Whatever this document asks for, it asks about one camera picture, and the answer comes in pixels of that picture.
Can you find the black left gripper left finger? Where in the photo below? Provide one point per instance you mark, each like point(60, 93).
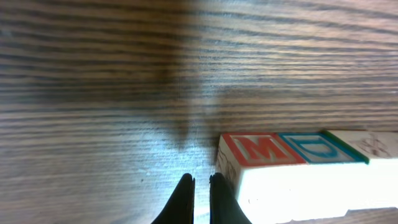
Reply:
point(180, 206)

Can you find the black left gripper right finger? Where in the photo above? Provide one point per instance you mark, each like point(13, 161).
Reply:
point(224, 208)

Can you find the white block green side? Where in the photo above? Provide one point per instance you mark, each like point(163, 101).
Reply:
point(263, 172)

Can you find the white block red side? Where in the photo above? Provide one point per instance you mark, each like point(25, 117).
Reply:
point(324, 188)

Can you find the white letter W block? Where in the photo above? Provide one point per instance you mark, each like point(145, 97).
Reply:
point(376, 185)

